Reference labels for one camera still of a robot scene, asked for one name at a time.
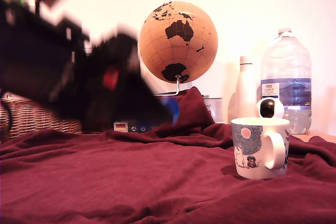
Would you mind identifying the blue coffee capsule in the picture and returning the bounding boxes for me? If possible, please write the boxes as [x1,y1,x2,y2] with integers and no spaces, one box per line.
[159,97,181,126]

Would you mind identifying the dark box with flag print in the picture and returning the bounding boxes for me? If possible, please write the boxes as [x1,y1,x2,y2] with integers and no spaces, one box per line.
[113,120,158,133]

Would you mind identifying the metal globe stand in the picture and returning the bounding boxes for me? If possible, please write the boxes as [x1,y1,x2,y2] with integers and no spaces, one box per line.
[154,74,182,96]

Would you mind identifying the cork globe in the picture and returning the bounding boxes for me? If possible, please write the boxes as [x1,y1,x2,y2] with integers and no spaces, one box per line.
[138,1,218,84]

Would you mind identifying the wicker basket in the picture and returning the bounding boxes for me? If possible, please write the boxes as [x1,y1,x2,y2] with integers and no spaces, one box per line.
[0,92,81,141]

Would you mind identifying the metal tin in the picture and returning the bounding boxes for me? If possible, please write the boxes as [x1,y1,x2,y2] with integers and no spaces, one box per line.
[202,95,224,124]

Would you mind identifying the dark red fleece cloth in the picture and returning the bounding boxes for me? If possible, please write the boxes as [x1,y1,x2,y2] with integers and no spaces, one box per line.
[0,86,336,224]

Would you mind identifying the slim white bottle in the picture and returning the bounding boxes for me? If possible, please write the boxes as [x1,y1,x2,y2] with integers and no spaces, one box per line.
[227,55,258,124]

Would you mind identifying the white illustrated mug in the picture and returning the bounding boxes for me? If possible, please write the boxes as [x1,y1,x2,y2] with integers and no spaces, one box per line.
[230,117,290,180]

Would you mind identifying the large clear water bottle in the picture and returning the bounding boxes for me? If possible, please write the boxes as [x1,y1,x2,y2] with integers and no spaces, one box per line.
[259,27,312,135]

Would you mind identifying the small white round camera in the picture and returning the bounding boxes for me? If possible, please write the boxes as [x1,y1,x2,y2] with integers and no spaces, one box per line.
[255,98,285,119]

